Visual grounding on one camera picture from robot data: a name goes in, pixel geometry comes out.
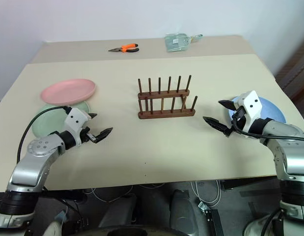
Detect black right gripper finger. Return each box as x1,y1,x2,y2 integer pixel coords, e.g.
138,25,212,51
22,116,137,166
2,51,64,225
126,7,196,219
202,116,232,135
218,99,239,112

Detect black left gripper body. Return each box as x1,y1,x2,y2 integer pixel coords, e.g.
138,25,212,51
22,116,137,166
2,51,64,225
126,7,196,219
79,126,97,144

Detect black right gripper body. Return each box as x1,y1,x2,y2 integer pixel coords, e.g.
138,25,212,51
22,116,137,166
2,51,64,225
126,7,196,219
224,105,247,136

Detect wooden dish rack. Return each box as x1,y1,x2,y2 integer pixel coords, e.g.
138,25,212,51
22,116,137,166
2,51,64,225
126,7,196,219
138,75,198,120

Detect pink plate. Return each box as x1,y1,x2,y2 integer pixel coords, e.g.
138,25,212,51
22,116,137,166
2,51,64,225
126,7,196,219
40,78,97,105

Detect blue plate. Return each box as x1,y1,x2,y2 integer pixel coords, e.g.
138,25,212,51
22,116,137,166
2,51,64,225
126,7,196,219
227,96,287,140

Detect green plate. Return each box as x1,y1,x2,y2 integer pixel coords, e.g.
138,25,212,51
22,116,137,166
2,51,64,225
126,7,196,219
31,100,91,139

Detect dark wooden cabinet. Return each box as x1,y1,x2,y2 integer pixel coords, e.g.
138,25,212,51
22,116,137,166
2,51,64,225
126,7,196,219
275,36,304,104

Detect grey rounded robot foot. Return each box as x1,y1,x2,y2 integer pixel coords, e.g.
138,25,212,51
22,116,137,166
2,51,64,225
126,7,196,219
97,193,138,228
170,189,199,236

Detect pale green plastic packet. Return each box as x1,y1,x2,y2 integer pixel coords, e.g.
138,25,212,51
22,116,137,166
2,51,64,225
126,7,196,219
165,33,192,53

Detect white robot hip shell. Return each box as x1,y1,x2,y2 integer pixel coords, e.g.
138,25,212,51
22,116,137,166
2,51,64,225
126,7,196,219
43,215,67,236
242,216,286,236

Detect black metal floor bar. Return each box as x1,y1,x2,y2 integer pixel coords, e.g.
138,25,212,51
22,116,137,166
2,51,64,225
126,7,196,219
205,208,225,236

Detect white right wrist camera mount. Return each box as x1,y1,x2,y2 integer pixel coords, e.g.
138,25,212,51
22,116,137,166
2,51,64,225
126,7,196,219
236,90,262,134

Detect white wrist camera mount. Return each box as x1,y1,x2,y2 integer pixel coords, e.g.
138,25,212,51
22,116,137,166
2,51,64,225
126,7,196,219
236,90,262,134
64,107,91,146

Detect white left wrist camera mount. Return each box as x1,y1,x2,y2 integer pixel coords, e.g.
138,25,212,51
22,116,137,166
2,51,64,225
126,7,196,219
64,107,91,146

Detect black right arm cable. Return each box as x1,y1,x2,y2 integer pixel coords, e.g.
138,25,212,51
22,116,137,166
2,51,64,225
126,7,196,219
231,111,304,142

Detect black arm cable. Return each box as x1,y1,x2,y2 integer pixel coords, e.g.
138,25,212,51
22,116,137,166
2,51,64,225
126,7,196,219
231,111,304,142
16,105,72,164

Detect white floor cable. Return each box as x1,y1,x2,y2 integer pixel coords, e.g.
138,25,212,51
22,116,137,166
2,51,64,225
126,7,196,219
190,180,221,205
84,184,134,203

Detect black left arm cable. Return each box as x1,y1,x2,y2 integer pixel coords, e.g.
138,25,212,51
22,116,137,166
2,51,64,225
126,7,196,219
16,105,72,164

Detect orange handled pliers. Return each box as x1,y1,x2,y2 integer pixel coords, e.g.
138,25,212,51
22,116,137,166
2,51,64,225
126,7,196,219
108,43,140,54

